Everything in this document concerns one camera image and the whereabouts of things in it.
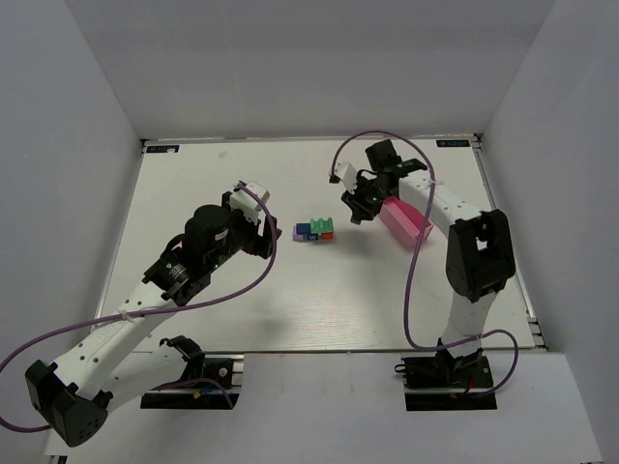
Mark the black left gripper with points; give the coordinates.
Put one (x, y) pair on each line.
(266, 237)

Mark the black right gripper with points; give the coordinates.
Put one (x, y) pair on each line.
(361, 204)

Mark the pink plastic box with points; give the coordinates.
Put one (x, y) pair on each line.
(404, 222)

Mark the green hospital wood block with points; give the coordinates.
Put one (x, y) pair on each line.
(321, 226)

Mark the large lilac wood block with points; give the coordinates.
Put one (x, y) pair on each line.
(298, 237)

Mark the dark blue wood block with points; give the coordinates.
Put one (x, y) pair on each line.
(302, 228)

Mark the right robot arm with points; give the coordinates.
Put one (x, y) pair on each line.
(479, 261)

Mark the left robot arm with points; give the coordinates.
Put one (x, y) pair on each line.
(77, 391)

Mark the right blue table label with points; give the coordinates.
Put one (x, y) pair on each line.
(452, 143)

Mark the blue table label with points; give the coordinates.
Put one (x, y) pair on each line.
(162, 149)
(452, 143)

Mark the left blue table label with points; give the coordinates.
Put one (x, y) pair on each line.
(162, 149)

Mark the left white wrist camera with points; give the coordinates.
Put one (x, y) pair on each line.
(248, 197)

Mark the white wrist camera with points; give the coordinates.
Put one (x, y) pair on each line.
(248, 197)
(346, 173)

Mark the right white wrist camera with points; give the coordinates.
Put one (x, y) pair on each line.
(346, 173)

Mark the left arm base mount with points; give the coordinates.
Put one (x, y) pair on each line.
(207, 382)

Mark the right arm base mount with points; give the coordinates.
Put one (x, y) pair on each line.
(430, 387)

